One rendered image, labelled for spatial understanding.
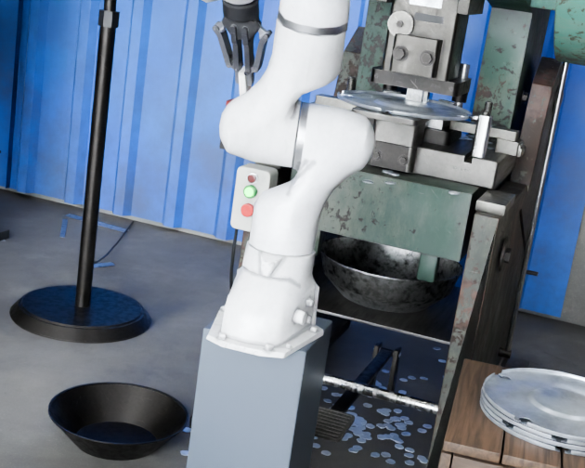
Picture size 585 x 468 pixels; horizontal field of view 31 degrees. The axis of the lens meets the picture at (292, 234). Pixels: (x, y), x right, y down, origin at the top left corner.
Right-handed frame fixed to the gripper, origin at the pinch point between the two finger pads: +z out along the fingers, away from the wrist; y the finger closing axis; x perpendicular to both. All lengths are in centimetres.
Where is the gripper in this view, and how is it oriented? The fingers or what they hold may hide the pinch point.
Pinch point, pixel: (244, 84)
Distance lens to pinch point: 232.8
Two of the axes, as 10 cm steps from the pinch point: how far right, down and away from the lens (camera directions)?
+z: 0.2, 7.8, 6.3
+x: 3.6, -5.9, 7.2
